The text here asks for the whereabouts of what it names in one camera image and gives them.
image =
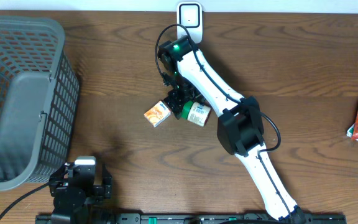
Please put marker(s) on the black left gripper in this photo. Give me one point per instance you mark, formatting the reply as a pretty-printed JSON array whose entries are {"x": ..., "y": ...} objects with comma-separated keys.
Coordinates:
[{"x": 100, "y": 192}]

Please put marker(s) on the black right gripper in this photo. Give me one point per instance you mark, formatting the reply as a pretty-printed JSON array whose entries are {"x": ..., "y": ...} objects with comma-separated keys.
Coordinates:
[{"x": 180, "y": 101}]

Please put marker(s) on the green lid jar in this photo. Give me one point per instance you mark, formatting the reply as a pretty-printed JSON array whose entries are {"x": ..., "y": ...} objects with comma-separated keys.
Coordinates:
[{"x": 196, "y": 113}]

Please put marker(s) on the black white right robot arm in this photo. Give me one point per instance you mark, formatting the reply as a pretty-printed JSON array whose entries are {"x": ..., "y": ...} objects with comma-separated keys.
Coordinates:
[{"x": 240, "y": 127}]

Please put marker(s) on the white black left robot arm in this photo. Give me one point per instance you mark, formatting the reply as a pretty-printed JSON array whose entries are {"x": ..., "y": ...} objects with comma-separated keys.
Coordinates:
[{"x": 74, "y": 192}]

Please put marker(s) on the white barcode scanner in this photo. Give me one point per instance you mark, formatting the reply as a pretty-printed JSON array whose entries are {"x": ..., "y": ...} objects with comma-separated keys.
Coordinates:
[{"x": 190, "y": 15}]

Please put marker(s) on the small orange box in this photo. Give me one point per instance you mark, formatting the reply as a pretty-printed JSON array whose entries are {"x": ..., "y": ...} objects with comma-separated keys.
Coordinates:
[{"x": 158, "y": 113}]

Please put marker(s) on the grey plastic mesh basket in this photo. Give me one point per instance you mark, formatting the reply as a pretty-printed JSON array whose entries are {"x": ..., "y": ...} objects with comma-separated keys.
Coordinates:
[{"x": 38, "y": 100}]

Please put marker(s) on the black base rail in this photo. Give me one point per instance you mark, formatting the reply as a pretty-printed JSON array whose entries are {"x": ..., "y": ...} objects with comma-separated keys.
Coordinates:
[{"x": 135, "y": 218}]

